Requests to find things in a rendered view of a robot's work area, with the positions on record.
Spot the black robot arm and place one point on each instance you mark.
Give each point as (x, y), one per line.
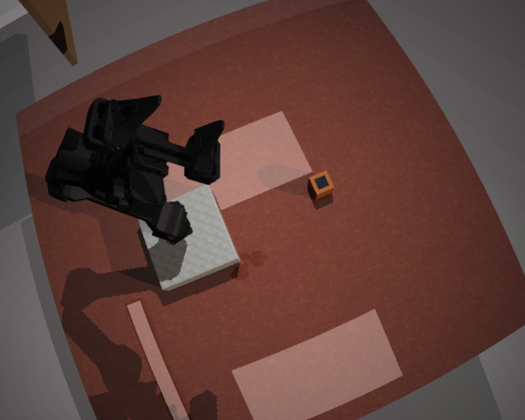
(76, 173)

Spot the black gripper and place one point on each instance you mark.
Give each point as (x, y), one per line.
(118, 123)

